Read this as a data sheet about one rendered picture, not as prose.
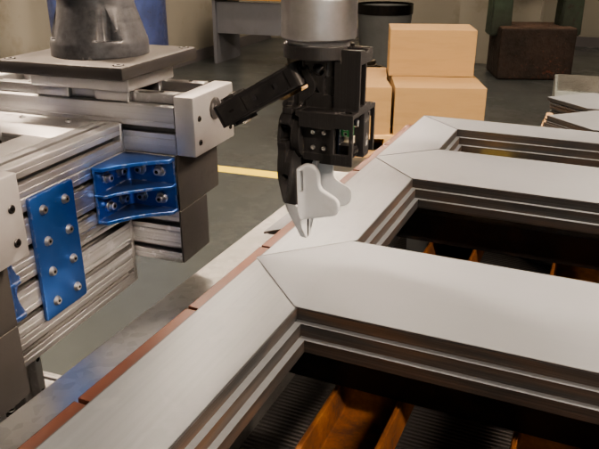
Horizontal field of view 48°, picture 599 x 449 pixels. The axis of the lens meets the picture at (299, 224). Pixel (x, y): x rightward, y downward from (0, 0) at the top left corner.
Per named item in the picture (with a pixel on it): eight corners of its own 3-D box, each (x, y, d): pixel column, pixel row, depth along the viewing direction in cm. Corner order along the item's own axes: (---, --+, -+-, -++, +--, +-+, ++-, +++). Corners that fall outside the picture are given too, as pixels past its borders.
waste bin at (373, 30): (402, 84, 622) (406, 6, 596) (348, 80, 639) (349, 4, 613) (414, 75, 667) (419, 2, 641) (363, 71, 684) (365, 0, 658)
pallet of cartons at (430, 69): (484, 128, 473) (496, 24, 446) (486, 169, 387) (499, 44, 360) (308, 118, 501) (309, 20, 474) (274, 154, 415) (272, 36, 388)
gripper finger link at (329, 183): (344, 242, 74) (347, 162, 71) (295, 233, 77) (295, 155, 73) (354, 232, 77) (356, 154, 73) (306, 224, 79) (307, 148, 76)
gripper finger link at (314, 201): (334, 253, 72) (336, 170, 68) (283, 244, 74) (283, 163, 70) (344, 242, 74) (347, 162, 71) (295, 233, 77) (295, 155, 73)
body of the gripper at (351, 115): (349, 175, 67) (354, 51, 62) (271, 164, 70) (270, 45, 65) (373, 155, 73) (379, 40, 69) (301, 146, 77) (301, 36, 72)
